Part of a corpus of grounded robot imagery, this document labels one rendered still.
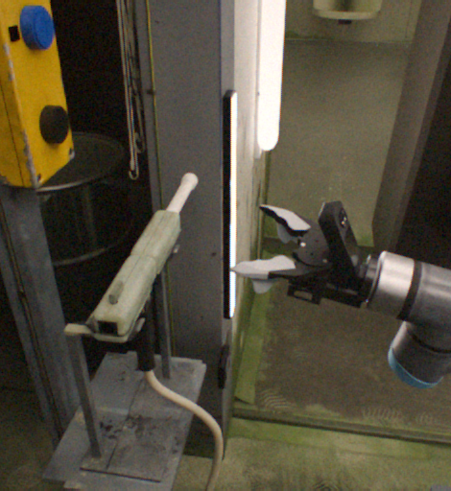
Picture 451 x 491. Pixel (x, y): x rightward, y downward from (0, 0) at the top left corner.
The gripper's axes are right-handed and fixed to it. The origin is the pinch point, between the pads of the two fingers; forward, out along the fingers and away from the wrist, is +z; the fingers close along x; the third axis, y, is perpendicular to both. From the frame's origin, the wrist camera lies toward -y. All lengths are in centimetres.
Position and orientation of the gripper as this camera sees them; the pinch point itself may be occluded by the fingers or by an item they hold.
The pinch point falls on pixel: (244, 231)
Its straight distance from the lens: 75.7
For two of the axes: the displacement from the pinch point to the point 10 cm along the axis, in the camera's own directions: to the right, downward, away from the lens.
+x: 3.4, -6.5, 6.8
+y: -0.5, 7.1, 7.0
